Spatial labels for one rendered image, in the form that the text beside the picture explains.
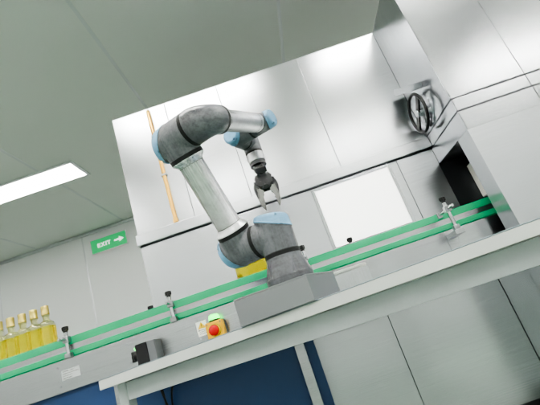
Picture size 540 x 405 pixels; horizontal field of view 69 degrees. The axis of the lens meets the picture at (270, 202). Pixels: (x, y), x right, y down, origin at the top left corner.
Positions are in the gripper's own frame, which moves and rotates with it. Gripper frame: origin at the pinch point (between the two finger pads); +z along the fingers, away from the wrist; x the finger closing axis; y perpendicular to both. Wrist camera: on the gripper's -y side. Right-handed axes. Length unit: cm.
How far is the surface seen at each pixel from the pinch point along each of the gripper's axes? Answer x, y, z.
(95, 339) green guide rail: 89, 17, 26
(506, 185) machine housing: -93, 7, 22
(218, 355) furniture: 32, -20, 48
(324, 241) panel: -19.1, 42.0, 13.7
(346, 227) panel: -32, 42, 10
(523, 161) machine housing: -104, 7, 15
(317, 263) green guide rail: -11.2, 26.1, 24.9
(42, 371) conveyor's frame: 111, 15, 32
